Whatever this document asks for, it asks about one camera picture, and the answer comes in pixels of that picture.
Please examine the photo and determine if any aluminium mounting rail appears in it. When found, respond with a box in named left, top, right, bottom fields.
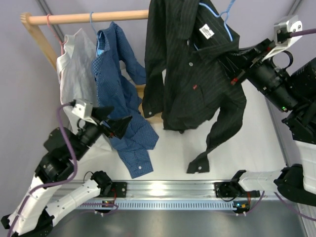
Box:
left=54, top=179, right=279, bottom=199

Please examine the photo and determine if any white shirt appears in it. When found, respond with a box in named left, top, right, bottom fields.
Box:
left=56, top=28, right=114, bottom=151

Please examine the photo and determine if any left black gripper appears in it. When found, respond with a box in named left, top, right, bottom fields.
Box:
left=71, top=106, right=132, bottom=161

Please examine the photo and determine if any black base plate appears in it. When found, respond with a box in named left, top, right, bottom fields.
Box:
left=214, top=181, right=261, bottom=199
left=107, top=182, right=127, bottom=198

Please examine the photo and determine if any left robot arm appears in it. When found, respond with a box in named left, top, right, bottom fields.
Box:
left=1, top=100, right=132, bottom=237

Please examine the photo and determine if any black pinstriped shirt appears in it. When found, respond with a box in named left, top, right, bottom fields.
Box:
left=142, top=0, right=246, bottom=174

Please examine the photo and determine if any pink wire hanger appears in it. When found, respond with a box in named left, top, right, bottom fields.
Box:
left=46, top=13, right=66, bottom=55

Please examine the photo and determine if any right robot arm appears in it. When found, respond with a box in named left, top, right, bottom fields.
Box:
left=223, top=39, right=316, bottom=206

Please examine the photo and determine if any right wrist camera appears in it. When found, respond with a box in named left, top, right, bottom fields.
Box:
left=262, top=15, right=303, bottom=61

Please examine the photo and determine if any white slotted cable duct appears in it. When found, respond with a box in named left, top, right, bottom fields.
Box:
left=81, top=198, right=250, bottom=210

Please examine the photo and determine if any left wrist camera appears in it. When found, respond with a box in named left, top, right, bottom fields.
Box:
left=70, top=99, right=100, bottom=124

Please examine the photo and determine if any light blue hanger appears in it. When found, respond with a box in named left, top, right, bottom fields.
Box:
left=192, top=0, right=239, bottom=50

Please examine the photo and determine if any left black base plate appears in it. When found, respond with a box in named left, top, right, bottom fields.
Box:
left=107, top=182, right=127, bottom=198

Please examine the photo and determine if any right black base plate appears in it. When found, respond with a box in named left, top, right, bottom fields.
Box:
left=214, top=181, right=261, bottom=199

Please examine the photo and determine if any blue hanger holding shirt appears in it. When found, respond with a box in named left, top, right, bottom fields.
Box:
left=89, top=11, right=103, bottom=57

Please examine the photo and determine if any blue checked shirt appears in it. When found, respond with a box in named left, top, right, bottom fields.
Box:
left=91, top=22, right=159, bottom=178

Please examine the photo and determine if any wooden clothes rack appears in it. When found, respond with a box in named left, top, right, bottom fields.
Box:
left=20, top=9, right=164, bottom=124

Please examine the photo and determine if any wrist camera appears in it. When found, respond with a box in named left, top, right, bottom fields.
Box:
left=262, top=15, right=303, bottom=61
left=70, top=99, right=100, bottom=124

